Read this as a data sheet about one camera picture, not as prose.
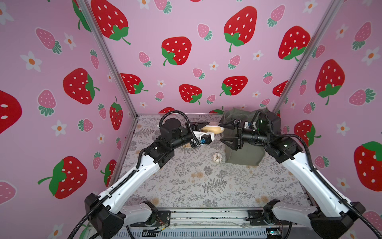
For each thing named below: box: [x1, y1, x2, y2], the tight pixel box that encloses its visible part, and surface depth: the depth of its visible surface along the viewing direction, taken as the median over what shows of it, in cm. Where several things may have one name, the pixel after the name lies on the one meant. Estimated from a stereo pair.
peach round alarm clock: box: [200, 125, 225, 135], surface depth 63 cm
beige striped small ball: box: [211, 152, 223, 163], surface depth 96 cm
